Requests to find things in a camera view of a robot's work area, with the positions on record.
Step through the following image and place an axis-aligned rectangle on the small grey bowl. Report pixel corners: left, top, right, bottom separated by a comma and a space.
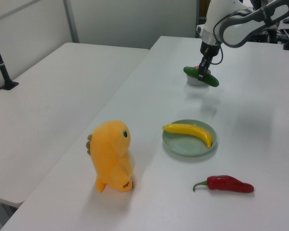
186, 72, 209, 87

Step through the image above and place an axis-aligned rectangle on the black pole stand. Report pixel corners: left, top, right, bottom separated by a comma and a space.
0, 25, 20, 90

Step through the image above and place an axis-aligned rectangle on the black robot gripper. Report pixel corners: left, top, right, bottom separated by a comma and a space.
197, 40, 222, 81

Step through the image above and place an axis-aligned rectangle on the pale green plate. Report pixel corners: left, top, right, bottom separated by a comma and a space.
161, 118, 218, 157

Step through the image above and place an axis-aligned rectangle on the red apple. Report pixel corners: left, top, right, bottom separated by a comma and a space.
194, 65, 211, 74

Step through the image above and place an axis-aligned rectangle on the orange plush toy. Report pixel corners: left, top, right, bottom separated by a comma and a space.
85, 120, 137, 193

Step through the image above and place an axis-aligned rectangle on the yellow banana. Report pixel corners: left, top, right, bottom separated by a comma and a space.
162, 123, 213, 149

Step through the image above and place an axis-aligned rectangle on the grey partition frame post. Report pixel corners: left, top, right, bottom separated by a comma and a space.
63, 0, 79, 44

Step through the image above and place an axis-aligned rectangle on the brown wooden cabinet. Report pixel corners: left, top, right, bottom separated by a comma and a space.
199, 0, 210, 19

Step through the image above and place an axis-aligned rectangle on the black equipment box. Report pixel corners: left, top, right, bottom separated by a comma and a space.
250, 27, 278, 43

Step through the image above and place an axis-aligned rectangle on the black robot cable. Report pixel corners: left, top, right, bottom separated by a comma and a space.
210, 8, 256, 66

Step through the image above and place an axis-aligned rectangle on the green cucumber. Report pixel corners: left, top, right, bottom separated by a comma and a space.
183, 66, 220, 88

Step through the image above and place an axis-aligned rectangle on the red chili pepper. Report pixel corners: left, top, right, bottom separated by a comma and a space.
192, 175, 255, 194

